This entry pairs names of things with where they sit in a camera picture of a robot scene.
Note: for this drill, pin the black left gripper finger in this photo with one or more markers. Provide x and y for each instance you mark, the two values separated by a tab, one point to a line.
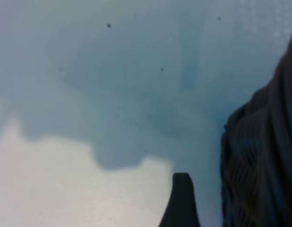
181	203

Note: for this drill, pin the dark brown wicker basket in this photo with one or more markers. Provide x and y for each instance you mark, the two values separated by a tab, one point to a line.
261	153

